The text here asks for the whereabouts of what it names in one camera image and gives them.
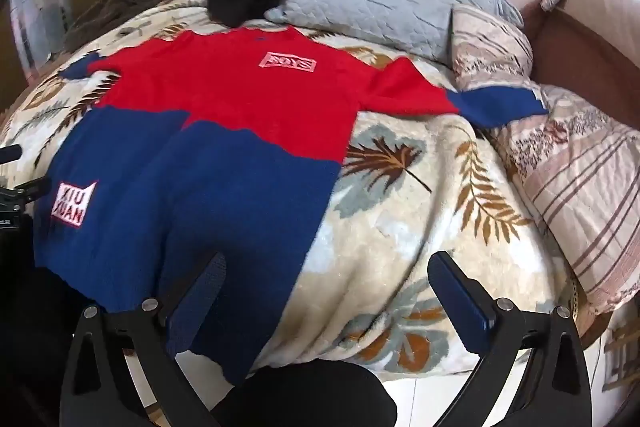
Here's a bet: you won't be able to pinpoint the red and blue knit sweater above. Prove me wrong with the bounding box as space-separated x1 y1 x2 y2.
35 28 544 383

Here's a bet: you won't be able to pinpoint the wooden glass-door wardrobe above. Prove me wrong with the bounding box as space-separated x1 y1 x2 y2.
0 0 109 113

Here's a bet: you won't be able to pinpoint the brown padded headboard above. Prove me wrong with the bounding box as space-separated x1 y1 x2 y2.
509 0 639 129

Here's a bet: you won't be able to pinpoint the operator black trousers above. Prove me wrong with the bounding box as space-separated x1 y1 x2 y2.
1 269 397 426

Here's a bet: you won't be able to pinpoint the cream leaf-pattern fleece blanket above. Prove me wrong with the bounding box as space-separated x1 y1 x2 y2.
1 0 578 377

